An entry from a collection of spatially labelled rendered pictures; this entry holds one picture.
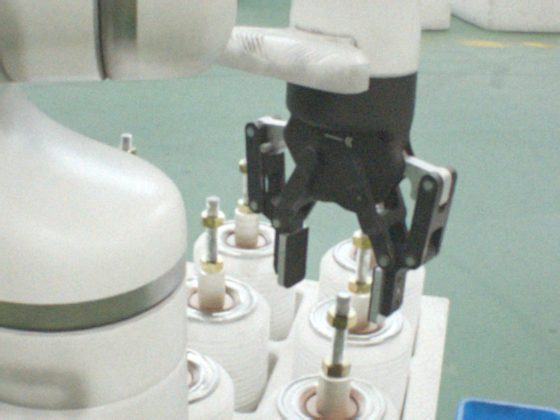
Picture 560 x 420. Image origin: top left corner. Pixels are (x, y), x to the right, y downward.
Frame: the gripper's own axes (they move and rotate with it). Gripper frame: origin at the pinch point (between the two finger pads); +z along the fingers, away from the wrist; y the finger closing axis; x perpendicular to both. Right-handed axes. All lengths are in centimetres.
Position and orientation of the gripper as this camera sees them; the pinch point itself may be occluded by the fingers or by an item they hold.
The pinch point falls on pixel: (336, 282)
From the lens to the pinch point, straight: 56.8
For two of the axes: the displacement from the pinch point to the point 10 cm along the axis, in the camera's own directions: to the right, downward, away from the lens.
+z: -0.5, 9.2, 3.9
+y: -7.9, -2.8, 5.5
